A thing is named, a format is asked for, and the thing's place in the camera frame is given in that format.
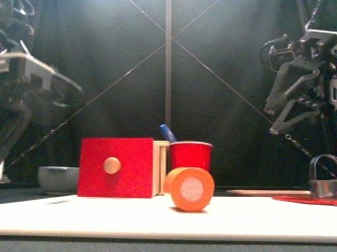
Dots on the grey bowl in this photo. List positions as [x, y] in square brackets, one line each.
[56, 178]

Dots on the red plastic cup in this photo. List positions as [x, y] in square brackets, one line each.
[190, 156]

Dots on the white board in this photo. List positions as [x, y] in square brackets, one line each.
[131, 218]

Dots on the red drawer with wooden knob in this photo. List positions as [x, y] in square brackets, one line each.
[118, 167]

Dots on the flat wooden board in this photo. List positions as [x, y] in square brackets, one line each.
[267, 193]

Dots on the metal padlock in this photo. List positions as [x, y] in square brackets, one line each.
[323, 188]

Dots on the red cloth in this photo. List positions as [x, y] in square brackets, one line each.
[306, 200]

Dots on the blue pen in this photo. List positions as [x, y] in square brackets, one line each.
[167, 133]

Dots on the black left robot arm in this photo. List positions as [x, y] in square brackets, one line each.
[13, 124]

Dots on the light wooden drawer box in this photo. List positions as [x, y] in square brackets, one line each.
[160, 167]

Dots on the vertical metal frame pole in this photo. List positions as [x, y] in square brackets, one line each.
[168, 65]

